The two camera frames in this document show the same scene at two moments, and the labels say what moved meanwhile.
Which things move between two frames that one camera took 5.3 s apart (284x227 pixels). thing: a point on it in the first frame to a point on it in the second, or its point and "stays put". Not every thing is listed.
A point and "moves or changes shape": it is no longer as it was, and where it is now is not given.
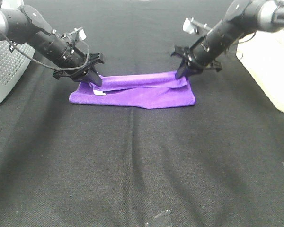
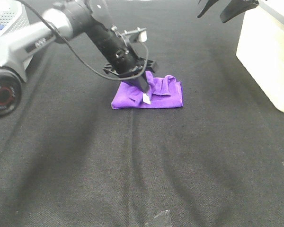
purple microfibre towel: (150, 91) moves or changes shape
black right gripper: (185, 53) to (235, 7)
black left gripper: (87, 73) to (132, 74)
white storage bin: (269, 57) stays put
